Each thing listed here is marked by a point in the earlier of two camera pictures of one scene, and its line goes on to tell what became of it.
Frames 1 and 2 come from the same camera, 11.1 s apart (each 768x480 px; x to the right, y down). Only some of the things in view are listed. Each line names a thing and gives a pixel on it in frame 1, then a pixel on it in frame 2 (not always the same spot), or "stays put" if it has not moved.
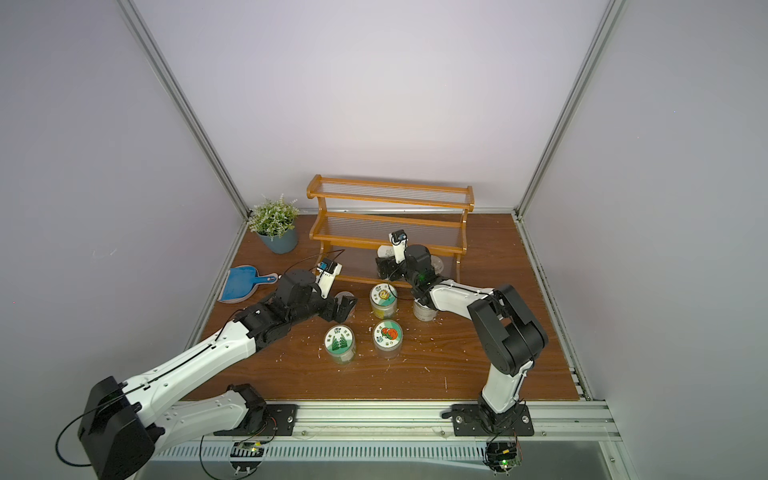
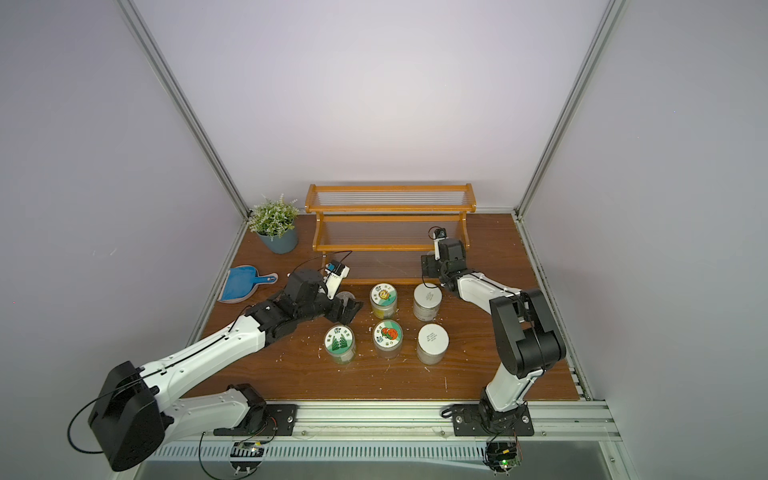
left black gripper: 331,314 stays put
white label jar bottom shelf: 385,251 → 433,340
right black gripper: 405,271 → 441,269
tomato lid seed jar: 388,338 stays put
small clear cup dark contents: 345,299 stays put
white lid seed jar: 423,312 stays put
